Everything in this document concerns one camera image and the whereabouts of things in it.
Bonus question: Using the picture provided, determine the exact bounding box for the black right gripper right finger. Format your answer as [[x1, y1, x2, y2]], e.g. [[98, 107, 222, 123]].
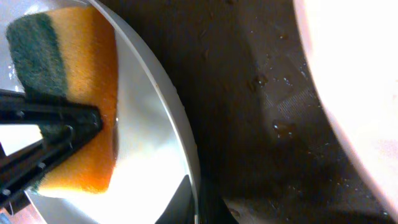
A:
[[198, 180, 238, 224]]

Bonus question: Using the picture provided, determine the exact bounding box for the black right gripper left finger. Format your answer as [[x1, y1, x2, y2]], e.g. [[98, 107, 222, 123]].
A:
[[155, 175, 195, 224]]

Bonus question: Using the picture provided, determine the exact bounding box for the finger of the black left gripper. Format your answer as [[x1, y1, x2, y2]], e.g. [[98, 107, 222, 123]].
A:
[[1, 90, 103, 208]]

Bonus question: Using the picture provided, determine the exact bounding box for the white plate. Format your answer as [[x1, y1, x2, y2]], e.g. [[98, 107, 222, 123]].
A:
[[1, 1, 200, 223], [294, 0, 397, 217]]

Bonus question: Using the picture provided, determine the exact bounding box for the green and yellow sponge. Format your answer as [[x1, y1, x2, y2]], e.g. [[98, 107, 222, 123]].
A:
[[6, 7, 118, 198]]

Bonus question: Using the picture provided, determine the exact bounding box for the brown large tray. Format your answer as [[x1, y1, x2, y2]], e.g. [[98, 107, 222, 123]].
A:
[[105, 0, 392, 223]]

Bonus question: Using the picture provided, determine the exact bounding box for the white plate top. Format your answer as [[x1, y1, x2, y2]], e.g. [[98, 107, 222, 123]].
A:
[[294, 0, 397, 217]]

